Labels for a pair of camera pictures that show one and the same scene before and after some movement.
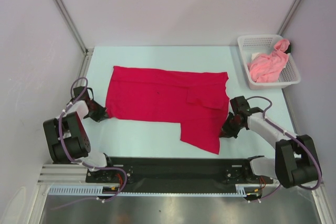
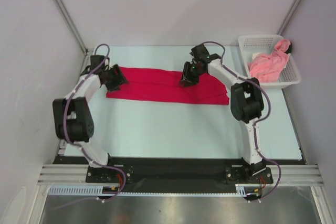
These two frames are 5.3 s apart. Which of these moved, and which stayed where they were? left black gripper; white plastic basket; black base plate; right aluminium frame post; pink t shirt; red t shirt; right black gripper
Moved: right black gripper; red t shirt; left black gripper
Stayed: black base plate; pink t shirt; white plastic basket; right aluminium frame post
